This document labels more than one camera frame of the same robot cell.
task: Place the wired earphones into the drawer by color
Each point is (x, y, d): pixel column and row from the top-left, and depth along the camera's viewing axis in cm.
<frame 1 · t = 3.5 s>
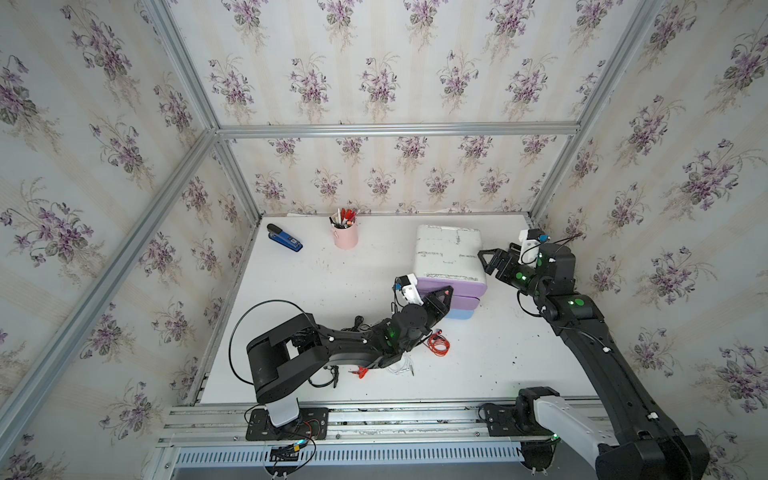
left hand: (460, 294, 75), fingers closed
right hand: (493, 258, 77), fingers open
white drawer cabinet: (449, 253, 82), point 23 cm above the table
purple middle drawer: (465, 306, 87), point 9 cm above the table
blue bottom drawer: (461, 314, 91), point 4 cm above the table
pink pen cup: (345, 238, 110), point 4 cm above the table
blue stapler: (276, 234, 113), point 3 cm above the table
red wired earphones coiled: (438, 343, 88), on the table
red scissors in cup: (347, 214, 107), point 12 cm above the table

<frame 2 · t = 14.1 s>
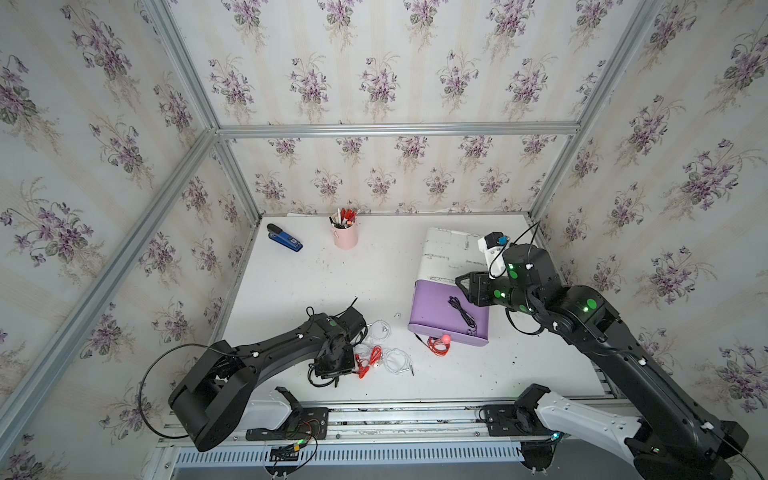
left hand: (349, 376, 81), fingers open
right hand: (467, 280, 67), fingers open
purple top drawer: (441, 308, 79), point 16 cm above the table
black wired earphones: (468, 318, 76), point 17 cm above the table
white wired earphones: (380, 329, 91), on the table
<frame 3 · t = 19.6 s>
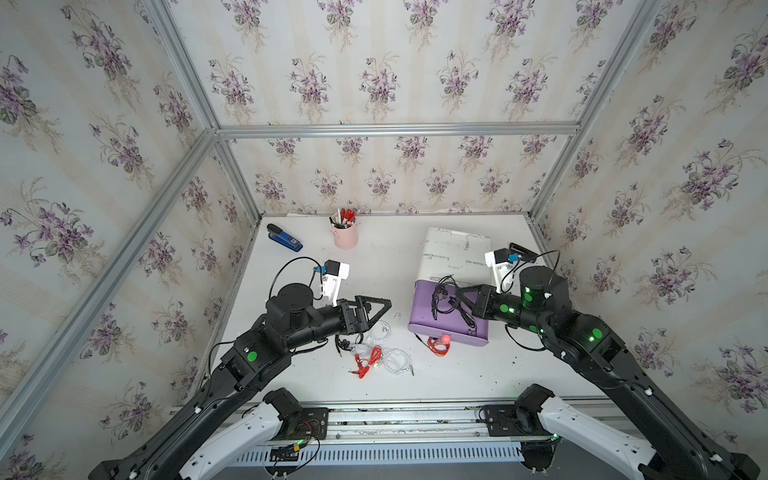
left hand: (385, 312, 59), fingers open
right hand: (459, 293, 65), fingers closed
black wired earphones coiled: (441, 291, 72), point 25 cm above the table
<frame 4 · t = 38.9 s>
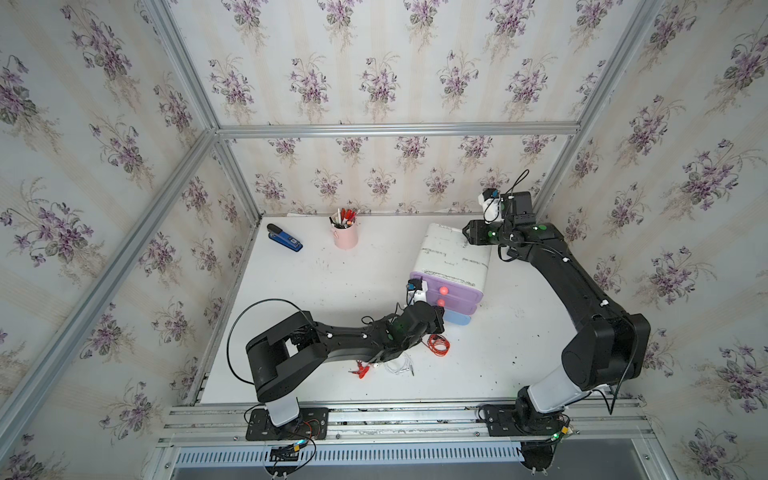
left hand: (450, 314, 82), fingers closed
right hand: (475, 230, 85), fingers open
purple top drawer: (441, 288, 78), point 20 cm above the table
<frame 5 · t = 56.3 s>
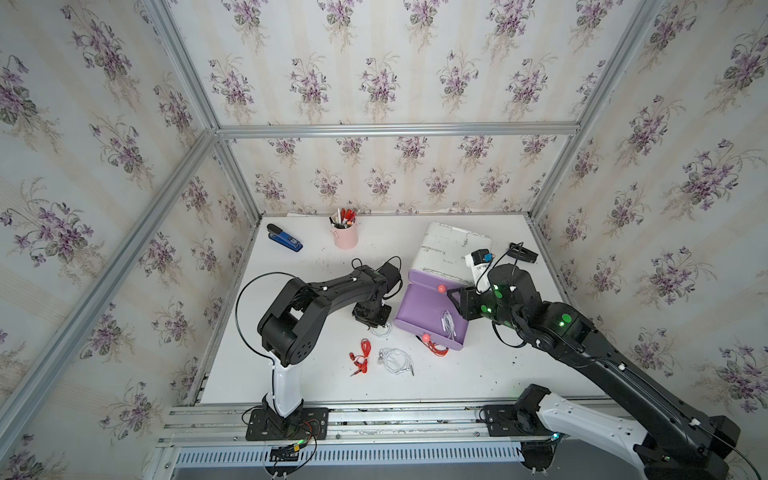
left hand: (378, 327, 91), fingers closed
right hand: (456, 292, 70), fingers open
white wired earphones 2: (448, 324, 82), point 11 cm above the table
